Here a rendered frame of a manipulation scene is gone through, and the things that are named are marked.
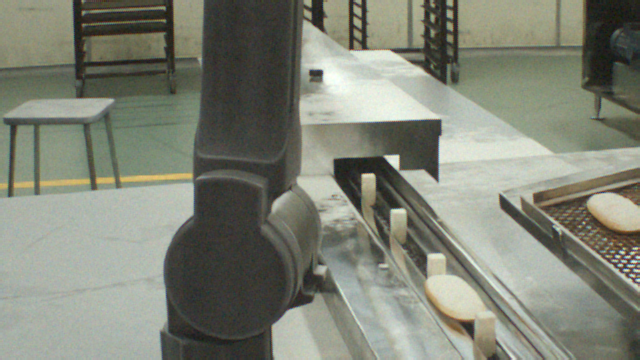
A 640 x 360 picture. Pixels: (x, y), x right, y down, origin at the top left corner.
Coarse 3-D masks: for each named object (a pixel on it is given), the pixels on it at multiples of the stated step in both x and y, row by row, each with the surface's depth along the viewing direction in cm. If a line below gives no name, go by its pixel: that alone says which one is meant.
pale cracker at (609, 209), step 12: (588, 204) 98; (600, 204) 96; (612, 204) 96; (624, 204) 95; (600, 216) 95; (612, 216) 93; (624, 216) 93; (636, 216) 92; (612, 228) 93; (624, 228) 91; (636, 228) 91
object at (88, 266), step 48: (96, 192) 137; (144, 192) 136; (192, 192) 136; (0, 240) 118; (48, 240) 118; (96, 240) 118; (144, 240) 118; (0, 288) 103; (48, 288) 103; (96, 288) 103; (144, 288) 103; (0, 336) 92; (48, 336) 92; (96, 336) 92; (144, 336) 92; (288, 336) 92; (336, 336) 92
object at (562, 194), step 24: (552, 192) 103; (576, 192) 103; (600, 192) 102; (528, 216) 101; (552, 216) 99; (576, 216) 98; (576, 240) 89; (600, 240) 91; (600, 264) 84; (624, 288) 80
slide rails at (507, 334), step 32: (352, 160) 138; (352, 192) 123; (384, 192) 123; (416, 224) 112; (448, 256) 102; (416, 288) 94; (480, 288) 94; (448, 320) 87; (480, 352) 81; (512, 352) 80
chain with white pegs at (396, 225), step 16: (336, 160) 142; (352, 176) 134; (368, 176) 122; (368, 192) 122; (384, 224) 116; (400, 224) 109; (400, 240) 109; (416, 256) 105; (432, 256) 96; (432, 272) 95; (480, 320) 82; (480, 336) 82
